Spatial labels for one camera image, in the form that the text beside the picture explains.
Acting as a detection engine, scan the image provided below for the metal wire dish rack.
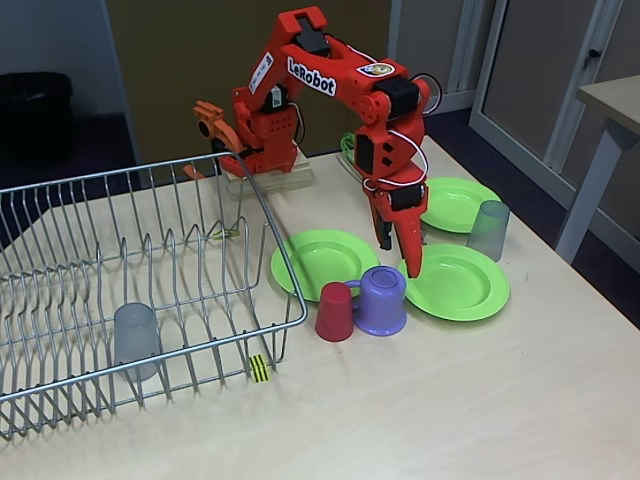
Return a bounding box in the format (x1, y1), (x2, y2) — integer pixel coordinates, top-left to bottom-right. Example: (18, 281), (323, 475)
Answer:
(0, 151), (309, 442)

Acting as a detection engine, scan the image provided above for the purple plastic mug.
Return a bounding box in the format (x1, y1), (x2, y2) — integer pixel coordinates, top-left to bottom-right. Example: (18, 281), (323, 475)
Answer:
(343, 265), (409, 337)

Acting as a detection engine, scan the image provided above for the red plastic cup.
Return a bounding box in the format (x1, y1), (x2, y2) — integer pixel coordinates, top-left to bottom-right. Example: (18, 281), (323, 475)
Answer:
(314, 281), (357, 343)

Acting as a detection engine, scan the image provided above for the green plastic plate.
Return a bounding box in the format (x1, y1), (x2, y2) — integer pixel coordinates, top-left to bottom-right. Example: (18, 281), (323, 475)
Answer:
(419, 177), (503, 235)
(399, 243), (511, 323)
(270, 227), (380, 303)

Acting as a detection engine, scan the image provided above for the grey translucent plastic cup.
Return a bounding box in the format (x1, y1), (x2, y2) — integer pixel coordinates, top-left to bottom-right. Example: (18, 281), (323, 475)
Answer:
(466, 200), (511, 263)
(112, 302), (162, 384)

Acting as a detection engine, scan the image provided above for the orange table clamp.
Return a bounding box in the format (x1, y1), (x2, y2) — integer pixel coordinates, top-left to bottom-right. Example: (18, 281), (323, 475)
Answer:
(182, 99), (249, 181)

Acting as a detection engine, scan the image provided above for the beige side table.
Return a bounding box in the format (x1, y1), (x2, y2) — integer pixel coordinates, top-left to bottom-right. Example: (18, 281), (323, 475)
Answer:
(554, 74), (640, 264)

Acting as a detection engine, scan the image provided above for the wooden base block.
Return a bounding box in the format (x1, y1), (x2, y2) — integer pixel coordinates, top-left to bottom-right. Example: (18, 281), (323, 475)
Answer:
(223, 149), (315, 201)

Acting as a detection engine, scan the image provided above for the black trash bin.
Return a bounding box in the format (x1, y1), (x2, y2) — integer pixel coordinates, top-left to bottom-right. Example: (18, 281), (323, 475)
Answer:
(0, 72), (75, 166)

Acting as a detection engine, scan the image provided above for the yellow black striped tape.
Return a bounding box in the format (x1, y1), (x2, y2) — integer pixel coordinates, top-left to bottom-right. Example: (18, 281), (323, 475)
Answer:
(249, 354), (272, 385)

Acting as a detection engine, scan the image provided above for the grey framed sliding cabinet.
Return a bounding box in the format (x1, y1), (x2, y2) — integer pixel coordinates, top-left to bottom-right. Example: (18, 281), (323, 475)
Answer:
(468, 0), (640, 239)

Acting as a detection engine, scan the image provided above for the green whisk with metal handle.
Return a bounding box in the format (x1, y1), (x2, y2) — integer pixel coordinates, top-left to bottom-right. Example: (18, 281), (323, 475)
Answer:
(340, 132), (429, 247)

